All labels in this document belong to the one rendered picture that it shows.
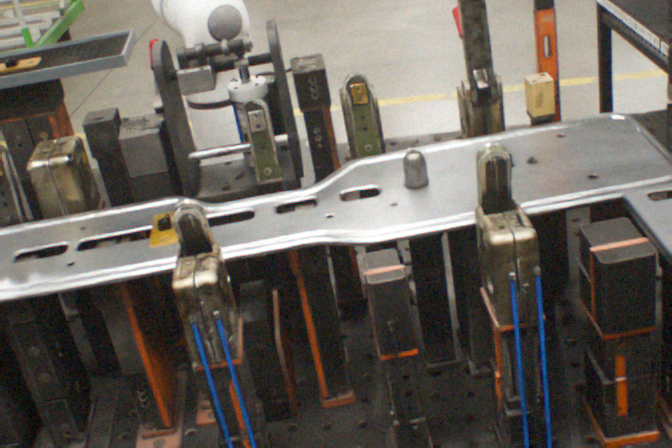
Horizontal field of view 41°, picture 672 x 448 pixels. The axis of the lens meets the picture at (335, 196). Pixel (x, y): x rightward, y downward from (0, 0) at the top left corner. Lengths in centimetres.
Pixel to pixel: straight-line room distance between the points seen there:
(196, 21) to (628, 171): 77
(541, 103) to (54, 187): 71
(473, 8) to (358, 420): 60
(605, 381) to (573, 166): 28
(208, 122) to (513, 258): 86
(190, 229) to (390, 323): 26
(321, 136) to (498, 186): 41
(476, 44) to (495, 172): 33
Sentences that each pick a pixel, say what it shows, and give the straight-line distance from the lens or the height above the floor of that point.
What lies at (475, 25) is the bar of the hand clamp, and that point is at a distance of 131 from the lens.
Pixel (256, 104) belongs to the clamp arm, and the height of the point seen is 110.
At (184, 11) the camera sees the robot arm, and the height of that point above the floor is 116.
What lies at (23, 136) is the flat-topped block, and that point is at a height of 105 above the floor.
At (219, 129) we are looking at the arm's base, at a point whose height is 92.
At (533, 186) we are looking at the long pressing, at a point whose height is 100.
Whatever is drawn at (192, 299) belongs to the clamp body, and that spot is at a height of 102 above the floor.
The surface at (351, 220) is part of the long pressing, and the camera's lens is 114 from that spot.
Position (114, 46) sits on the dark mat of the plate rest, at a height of 116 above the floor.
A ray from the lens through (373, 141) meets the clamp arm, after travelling 132.
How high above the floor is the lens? 156
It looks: 28 degrees down
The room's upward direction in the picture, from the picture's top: 10 degrees counter-clockwise
